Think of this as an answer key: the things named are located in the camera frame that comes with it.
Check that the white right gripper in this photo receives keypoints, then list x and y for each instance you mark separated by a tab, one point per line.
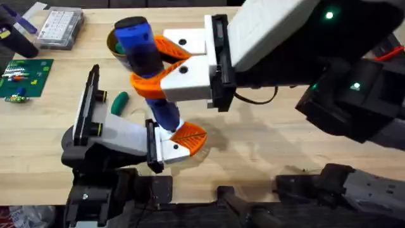
269	31

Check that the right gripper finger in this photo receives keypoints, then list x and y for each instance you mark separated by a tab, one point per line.
190	82

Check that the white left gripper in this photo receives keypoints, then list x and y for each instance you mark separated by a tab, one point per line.
126	136

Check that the blue electric screwdriver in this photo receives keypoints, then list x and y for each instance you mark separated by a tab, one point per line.
139	44

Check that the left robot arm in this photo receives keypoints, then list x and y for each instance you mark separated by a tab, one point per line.
95	196

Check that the green toy vegetable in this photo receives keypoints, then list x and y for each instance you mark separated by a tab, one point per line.
119	104

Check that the small round bucket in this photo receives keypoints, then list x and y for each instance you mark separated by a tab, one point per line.
111	44

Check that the left wrist black plate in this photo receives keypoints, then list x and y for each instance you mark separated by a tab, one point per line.
85	104

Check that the clear plastic parts box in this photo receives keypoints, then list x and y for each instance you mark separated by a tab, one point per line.
60	27

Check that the green board with blocks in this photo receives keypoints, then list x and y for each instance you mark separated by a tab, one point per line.
28	77

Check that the crumpled plastic bag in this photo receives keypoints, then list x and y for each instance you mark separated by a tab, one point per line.
28	218

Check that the black rail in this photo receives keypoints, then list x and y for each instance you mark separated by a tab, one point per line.
196	218

